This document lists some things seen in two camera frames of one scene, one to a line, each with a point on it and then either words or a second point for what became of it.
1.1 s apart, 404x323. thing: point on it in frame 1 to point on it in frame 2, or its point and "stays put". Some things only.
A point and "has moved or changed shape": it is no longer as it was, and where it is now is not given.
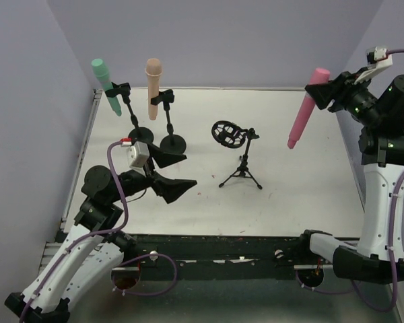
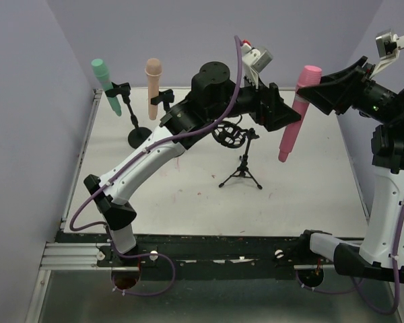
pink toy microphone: [319, 75] has moved or changed shape
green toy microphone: [102, 70] stays put
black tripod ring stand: [231, 135] stays put
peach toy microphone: [153, 70] stays put
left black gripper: [151, 173] to [271, 105]
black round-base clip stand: [139, 134] stays put
